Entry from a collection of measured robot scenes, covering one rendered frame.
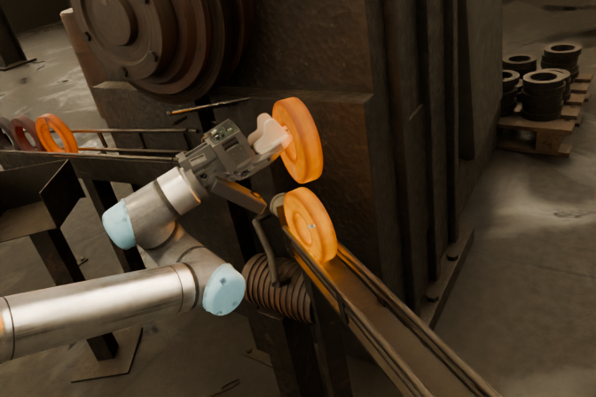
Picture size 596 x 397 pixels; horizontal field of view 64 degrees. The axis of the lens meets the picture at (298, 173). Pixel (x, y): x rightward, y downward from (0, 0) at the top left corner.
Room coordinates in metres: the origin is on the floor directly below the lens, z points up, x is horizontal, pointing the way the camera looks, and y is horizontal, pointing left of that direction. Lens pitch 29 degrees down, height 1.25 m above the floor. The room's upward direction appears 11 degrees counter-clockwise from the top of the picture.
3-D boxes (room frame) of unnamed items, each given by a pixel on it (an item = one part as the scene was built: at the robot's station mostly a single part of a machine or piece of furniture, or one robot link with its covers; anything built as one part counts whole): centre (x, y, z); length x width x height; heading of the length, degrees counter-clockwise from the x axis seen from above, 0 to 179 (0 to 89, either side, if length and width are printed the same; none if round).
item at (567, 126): (2.62, -1.10, 0.22); 1.20 x 0.81 x 0.44; 51
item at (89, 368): (1.24, 0.80, 0.36); 0.26 x 0.20 x 0.72; 88
